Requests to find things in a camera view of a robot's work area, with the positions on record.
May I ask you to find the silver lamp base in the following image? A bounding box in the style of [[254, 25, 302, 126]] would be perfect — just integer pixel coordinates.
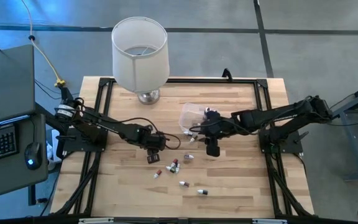
[[137, 88, 161, 106]]

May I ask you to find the clear plastic container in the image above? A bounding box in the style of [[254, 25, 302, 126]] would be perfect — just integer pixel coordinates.
[[178, 102, 219, 135]]

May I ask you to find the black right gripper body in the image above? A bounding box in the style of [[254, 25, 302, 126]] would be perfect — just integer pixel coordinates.
[[201, 108, 234, 157]]

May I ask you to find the black computer mouse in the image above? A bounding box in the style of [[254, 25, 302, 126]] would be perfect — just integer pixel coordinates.
[[24, 142, 43, 170]]

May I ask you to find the black floor cable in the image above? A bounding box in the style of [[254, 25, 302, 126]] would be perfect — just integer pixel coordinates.
[[34, 79, 80, 101]]

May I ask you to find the grey side desk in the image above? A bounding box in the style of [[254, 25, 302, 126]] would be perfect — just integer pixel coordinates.
[[0, 113, 50, 202]]

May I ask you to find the grey metal cart frame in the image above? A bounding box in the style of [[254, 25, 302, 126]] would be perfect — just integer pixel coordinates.
[[331, 78, 358, 183]]

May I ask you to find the yellow cable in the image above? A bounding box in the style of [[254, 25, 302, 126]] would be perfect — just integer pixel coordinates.
[[20, 0, 67, 88]]

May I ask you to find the dark grey monitor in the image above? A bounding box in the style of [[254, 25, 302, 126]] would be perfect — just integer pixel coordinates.
[[0, 44, 36, 128]]

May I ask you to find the white lamp shade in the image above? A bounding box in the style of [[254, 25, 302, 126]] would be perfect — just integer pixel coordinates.
[[111, 16, 170, 93]]

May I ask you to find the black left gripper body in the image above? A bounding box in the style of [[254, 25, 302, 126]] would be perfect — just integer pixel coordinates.
[[141, 130, 167, 165]]

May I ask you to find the black clamp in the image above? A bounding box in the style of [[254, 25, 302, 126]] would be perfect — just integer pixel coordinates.
[[221, 68, 234, 82]]

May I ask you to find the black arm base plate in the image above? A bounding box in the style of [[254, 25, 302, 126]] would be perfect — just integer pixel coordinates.
[[259, 132, 304, 154], [61, 127, 108, 153]]

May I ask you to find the black aluminium table frame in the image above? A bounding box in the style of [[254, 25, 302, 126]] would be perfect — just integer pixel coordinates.
[[53, 77, 315, 220]]

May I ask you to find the white bracket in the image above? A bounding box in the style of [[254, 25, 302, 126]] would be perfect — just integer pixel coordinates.
[[252, 218, 288, 224], [78, 217, 114, 224]]

